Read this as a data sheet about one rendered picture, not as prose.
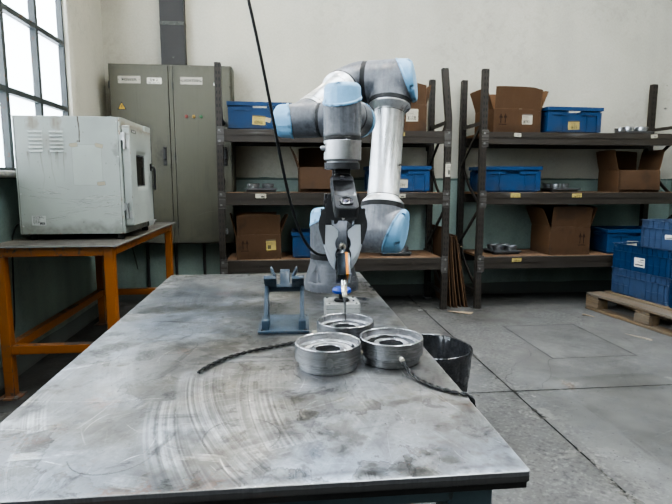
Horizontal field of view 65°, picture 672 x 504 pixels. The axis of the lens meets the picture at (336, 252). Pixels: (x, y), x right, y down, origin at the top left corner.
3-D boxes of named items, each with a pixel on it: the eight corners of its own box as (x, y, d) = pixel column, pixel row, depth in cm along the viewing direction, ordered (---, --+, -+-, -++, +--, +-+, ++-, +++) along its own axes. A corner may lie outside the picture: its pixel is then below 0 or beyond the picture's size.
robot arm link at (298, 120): (331, 59, 154) (266, 99, 113) (367, 57, 150) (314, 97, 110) (335, 100, 159) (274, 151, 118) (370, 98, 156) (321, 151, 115)
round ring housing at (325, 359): (300, 380, 78) (300, 353, 78) (291, 357, 89) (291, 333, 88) (368, 375, 81) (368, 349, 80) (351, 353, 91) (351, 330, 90)
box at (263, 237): (290, 259, 438) (290, 214, 433) (230, 260, 429) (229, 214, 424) (285, 252, 477) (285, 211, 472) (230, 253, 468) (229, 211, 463)
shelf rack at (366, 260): (447, 310, 450) (455, 67, 423) (220, 315, 430) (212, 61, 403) (429, 295, 506) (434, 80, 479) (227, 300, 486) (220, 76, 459)
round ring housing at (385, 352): (352, 351, 92) (352, 329, 91) (410, 348, 94) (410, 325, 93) (368, 373, 81) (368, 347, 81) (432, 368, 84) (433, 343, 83)
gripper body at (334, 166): (358, 221, 112) (358, 163, 111) (362, 224, 104) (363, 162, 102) (322, 221, 112) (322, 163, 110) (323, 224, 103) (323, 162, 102)
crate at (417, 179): (419, 191, 482) (419, 167, 479) (430, 192, 444) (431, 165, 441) (363, 191, 476) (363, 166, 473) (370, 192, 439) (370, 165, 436)
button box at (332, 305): (360, 325, 108) (361, 302, 108) (326, 326, 108) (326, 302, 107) (355, 315, 116) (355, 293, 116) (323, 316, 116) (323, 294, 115)
